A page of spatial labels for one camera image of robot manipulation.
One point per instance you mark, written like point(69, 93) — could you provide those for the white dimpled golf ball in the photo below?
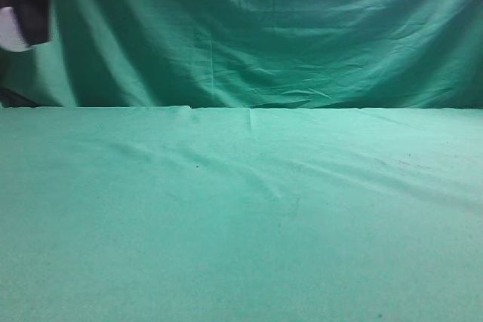
point(11, 36)

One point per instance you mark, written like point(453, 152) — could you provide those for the green backdrop cloth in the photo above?
point(253, 53)

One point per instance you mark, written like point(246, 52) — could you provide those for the green table cloth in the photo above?
point(180, 214)

